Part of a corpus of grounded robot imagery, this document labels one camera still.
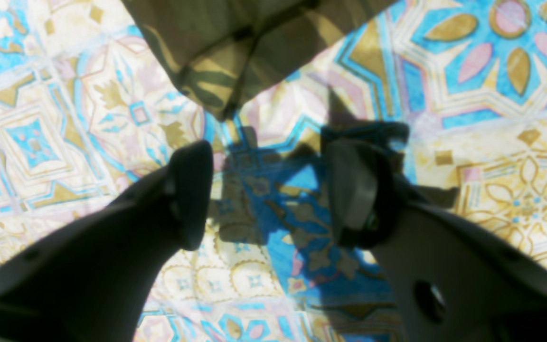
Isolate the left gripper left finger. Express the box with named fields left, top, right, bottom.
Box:
left=0, top=141, right=213, bottom=342

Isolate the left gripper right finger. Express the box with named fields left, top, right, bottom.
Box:
left=326, top=139, right=547, bottom=342

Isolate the camouflage T-shirt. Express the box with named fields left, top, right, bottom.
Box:
left=123, top=0, right=393, bottom=120

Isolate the patterned tile tablecloth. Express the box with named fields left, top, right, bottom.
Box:
left=0, top=0, right=547, bottom=342

